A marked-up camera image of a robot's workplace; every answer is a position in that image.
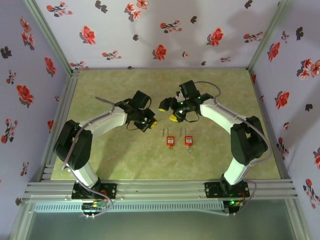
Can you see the aluminium frame post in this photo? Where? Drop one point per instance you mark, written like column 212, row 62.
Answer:
column 21, row 222
column 267, row 37
column 51, row 37
column 298, row 222

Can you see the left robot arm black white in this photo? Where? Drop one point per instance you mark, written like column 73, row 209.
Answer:
column 107, row 122

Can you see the thin aluminium frame rail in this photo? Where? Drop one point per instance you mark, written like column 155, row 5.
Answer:
column 160, row 68

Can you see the aluminium side frame rail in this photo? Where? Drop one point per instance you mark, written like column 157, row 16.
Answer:
column 257, row 92
column 68, row 92

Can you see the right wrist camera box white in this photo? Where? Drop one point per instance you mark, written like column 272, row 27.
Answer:
column 178, row 94

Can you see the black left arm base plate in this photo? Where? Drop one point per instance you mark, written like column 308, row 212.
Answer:
column 111, row 191

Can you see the red padlock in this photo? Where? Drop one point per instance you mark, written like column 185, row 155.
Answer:
column 188, row 141
column 170, row 141

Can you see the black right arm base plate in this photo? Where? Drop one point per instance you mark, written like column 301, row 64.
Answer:
column 212, row 190

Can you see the aluminium frame rail wide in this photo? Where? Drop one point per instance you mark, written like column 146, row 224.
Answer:
column 160, row 190

